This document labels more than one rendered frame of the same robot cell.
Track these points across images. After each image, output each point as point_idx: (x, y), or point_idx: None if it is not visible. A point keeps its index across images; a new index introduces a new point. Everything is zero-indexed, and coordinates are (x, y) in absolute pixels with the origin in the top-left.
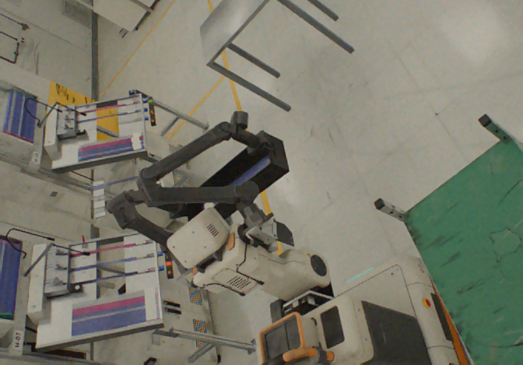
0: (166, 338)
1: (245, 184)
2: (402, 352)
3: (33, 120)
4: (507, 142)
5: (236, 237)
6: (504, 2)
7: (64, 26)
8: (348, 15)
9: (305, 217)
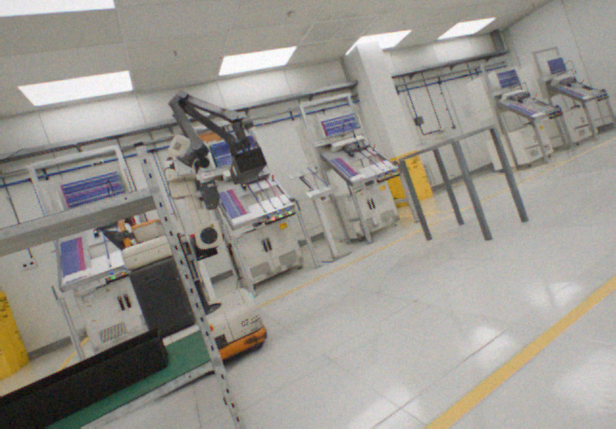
0: (243, 246)
1: (198, 139)
2: (146, 301)
3: (342, 131)
4: (148, 186)
5: None
6: (572, 291)
7: (479, 145)
8: (530, 223)
9: (334, 280)
